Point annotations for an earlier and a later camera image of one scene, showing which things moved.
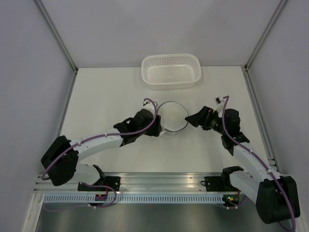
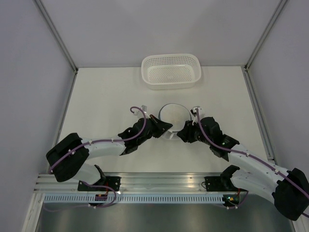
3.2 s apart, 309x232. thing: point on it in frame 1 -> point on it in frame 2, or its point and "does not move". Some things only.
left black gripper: x=156 y=128 does not move
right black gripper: x=202 y=118 -> x=186 y=134
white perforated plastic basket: x=172 y=71 does not move
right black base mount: x=218 y=183 does not move
